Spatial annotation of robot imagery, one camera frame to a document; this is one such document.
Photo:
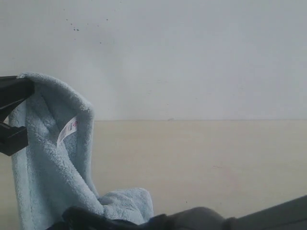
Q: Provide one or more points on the light blue terry towel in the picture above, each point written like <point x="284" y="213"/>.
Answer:
<point x="53" y="173"/>

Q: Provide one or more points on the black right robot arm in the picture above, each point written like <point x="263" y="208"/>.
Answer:
<point x="290" y="215"/>

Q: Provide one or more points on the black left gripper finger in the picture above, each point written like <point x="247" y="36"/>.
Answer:
<point x="14" y="89"/>
<point x="12" y="139"/>

